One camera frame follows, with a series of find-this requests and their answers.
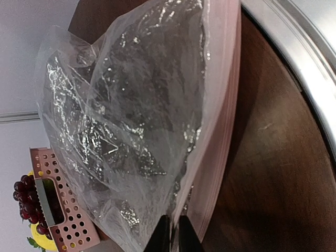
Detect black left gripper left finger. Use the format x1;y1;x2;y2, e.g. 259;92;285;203
151;215;170;251

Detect pink plastic basket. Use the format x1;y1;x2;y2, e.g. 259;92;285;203
30;148;101;251

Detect green leafy vegetable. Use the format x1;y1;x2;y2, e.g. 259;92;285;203
27;237;41;248

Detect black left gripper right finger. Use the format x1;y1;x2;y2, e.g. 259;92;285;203
178;215;201;252

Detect dark red grape bunch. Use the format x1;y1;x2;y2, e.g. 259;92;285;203
13;174;52;240

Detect aluminium front rail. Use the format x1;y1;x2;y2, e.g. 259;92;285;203
242;1;335;154

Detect right aluminium frame post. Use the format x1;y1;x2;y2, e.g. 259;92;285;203
0;111;39;124

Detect clear zip top bag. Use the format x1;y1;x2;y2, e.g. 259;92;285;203
35;1;241;251

